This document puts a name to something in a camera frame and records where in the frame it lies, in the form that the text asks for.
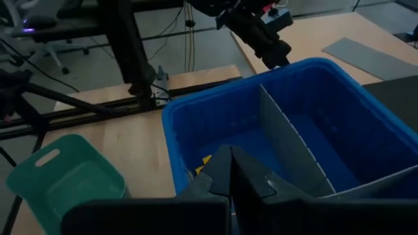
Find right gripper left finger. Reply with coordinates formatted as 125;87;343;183
177;145;234;205

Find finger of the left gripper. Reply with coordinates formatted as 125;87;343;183
261;48;292;71

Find grey flat panel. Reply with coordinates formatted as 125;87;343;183
321;37;418;82

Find black side desk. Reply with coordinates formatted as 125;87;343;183
9;0;184;44

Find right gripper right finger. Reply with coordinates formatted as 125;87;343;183
231;146;328;206

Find white-base office chair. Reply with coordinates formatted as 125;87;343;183
0;0;91;76

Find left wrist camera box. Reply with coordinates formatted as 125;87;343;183
261;7;295;33

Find long grey slotted divider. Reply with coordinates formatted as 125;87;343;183
259;84;336;198

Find large blue plastic bin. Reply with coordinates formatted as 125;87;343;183
161;57;418;205

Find silver metal clamp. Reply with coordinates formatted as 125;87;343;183
155;65;171;106

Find red cable tag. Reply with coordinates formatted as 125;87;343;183
261;2;282;14

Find small green plastic basket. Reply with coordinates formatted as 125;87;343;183
5;133;129;235

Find short grey slotted divider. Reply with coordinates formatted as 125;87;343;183
321;164;418;200

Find hanging black cables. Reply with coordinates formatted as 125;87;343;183
182;0;197;73

